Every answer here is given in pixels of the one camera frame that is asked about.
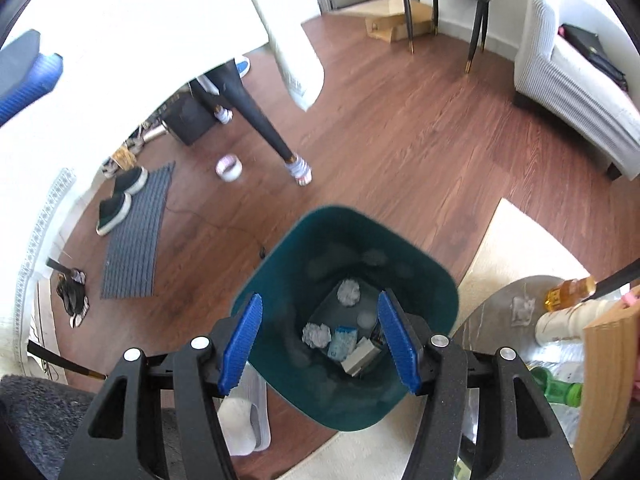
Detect flat brown cardboard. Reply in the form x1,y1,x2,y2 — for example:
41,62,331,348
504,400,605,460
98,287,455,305
365,1,437,43

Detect small white packet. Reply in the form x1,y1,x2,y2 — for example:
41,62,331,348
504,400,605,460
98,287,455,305
511,296,535,326

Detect white tape roll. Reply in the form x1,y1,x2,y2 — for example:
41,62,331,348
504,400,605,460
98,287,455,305
215,154,244,182

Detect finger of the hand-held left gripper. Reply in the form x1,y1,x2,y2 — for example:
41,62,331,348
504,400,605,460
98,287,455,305
0,29,65,127

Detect black box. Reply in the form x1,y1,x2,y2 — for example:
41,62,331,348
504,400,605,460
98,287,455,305
162,95,218,147

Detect yellow liquid bottle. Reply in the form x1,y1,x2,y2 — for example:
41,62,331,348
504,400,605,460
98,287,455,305
544,277,598,313

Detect black cable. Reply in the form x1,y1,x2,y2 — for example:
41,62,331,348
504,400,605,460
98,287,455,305
165,205,266,260

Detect grey fuzzy rug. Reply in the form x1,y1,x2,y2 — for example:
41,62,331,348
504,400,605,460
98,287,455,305
0,374,108,480

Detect black table leg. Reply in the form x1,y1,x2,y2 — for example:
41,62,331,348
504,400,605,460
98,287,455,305
222,57,313,187
192,75,235,125

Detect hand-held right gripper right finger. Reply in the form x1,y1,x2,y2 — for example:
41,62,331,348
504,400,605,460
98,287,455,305
377,289,583,480

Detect black bag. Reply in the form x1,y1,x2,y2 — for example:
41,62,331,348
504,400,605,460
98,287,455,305
558,23,628,92

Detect blue and white packet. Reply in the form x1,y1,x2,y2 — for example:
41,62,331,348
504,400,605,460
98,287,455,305
327,326,357,359

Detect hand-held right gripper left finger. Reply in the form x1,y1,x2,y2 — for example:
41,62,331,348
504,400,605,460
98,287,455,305
57,293,264,480

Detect brown cardboard box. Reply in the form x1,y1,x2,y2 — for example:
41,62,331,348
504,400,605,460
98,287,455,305
572,305,640,478

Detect white paper ball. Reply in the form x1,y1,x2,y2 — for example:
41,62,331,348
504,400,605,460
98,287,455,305
302,323,332,348
337,280,362,307

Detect grey striped floor mat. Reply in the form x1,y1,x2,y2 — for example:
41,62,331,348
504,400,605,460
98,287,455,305
99,161,177,300

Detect black gold-tipped chair leg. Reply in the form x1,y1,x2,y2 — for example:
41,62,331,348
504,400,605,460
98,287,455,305
27,340,108,381

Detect grey ribbed armchair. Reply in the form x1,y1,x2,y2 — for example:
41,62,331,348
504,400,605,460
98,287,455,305
513,0,640,181

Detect green plastic bottle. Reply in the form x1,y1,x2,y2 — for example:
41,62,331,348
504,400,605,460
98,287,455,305
530,366,585,406

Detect dark strappy sandal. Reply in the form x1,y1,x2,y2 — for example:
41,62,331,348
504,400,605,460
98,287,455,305
55,269,90,330

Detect black rod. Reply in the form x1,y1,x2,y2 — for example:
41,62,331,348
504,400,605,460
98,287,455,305
580,260,640,303

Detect dark green trash bin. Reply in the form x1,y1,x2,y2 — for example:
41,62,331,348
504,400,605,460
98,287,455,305
231,204,460,432

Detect white slippers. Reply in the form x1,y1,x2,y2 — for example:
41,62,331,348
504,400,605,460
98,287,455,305
217,375,273,457

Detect dark green slip-on shoe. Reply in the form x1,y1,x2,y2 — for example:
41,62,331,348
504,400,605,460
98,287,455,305
102,166,149,196
96,191,133,237

